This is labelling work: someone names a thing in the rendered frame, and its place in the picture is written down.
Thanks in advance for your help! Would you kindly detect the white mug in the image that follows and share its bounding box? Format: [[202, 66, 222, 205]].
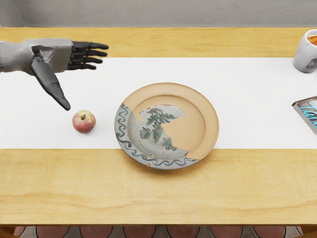
[[293, 29, 317, 74]]

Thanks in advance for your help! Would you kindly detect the red apple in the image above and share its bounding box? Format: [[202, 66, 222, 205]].
[[72, 110, 97, 134]]

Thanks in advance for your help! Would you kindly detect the tan patterned plate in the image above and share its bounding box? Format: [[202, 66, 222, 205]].
[[114, 82, 220, 170]]

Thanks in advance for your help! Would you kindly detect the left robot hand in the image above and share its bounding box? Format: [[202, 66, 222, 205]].
[[0, 38, 109, 111]]

